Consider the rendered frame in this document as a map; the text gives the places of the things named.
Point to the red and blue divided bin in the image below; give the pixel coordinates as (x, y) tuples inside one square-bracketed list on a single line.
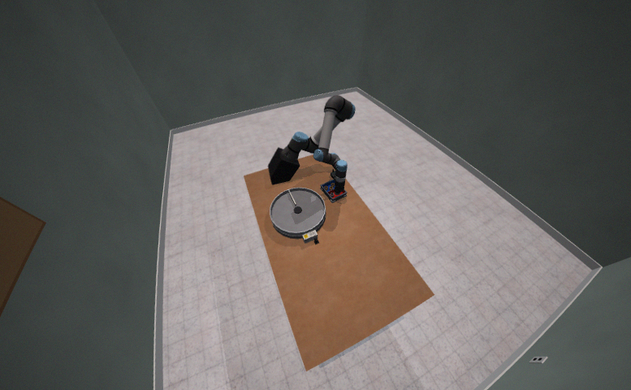
[(328, 192)]

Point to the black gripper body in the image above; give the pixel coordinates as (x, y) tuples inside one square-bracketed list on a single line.
[(339, 182)]

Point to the grey round turntable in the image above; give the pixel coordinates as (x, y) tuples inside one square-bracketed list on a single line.
[(297, 213)]

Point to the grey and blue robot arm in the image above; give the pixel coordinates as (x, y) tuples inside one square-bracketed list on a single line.
[(319, 144)]

